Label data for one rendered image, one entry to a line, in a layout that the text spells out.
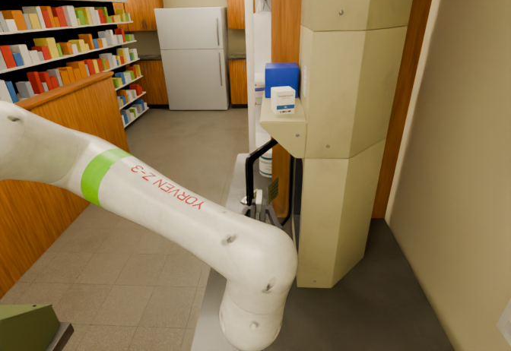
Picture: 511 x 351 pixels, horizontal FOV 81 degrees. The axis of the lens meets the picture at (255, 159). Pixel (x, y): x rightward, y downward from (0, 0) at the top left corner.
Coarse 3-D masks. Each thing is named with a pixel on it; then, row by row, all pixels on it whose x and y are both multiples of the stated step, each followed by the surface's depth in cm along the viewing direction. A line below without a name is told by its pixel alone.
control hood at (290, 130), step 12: (264, 96) 93; (264, 108) 82; (300, 108) 82; (264, 120) 73; (276, 120) 73; (288, 120) 73; (300, 120) 73; (276, 132) 74; (288, 132) 73; (300, 132) 73; (288, 144) 75; (300, 144) 75; (300, 156) 76
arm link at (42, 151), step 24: (0, 120) 43; (24, 120) 46; (48, 120) 53; (0, 144) 43; (24, 144) 46; (48, 144) 49; (72, 144) 54; (0, 168) 44; (24, 168) 47; (48, 168) 51
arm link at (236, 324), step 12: (228, 300) 47; (228, 312) 47; (240, 312) 45; (276, 312) 46; (228, 324) 47; (240, 324) 46; (252, 324) 46; (264, 324) 45; (276, 324) 47; (228, 336) 48; (240, 336) 46; (252, 336) 46; (264, 336) 47; (276, 336) 49; (240, 348) 48; (252, 348) 47; (264, 348) 48
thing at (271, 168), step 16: (256, 160) 87; (272, 160) 96; (288, 160) 107; (256, 176) 89; (272, 176) 99; (288, 176) 111; (256, 192) 91; (272, 192) 102; (288, 192) 115; (288, 208) 118
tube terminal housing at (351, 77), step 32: (320, 32) 63; (352, 32) 63; (384, 32) 67; (320, 64) 66; (352, 64) 65; (384, 64) 72; (320, 96) 69; (352, 96) 69; (384, 96) 78; (320, 128) 72; (352, 128) 72; (384, 128) 84; (320, 160) 76; (352, 160) 77; (320, 192) 81; (352, 192) 84; (320, 224) 86; (352, 224) 91; (320, 256) 91; (352, 256) 100
